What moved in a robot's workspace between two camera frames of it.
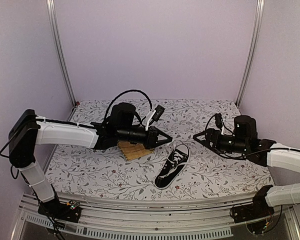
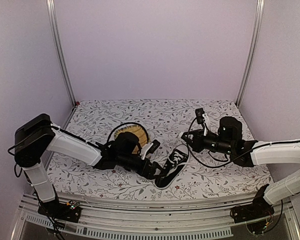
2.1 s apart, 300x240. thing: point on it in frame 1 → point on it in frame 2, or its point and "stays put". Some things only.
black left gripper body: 125,135 → 124,162
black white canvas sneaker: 175,165 stays put
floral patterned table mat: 80,170 stays put
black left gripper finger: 162,142 → 158,177
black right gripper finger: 205,143 → 191,142
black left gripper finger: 159,132 → 157,166
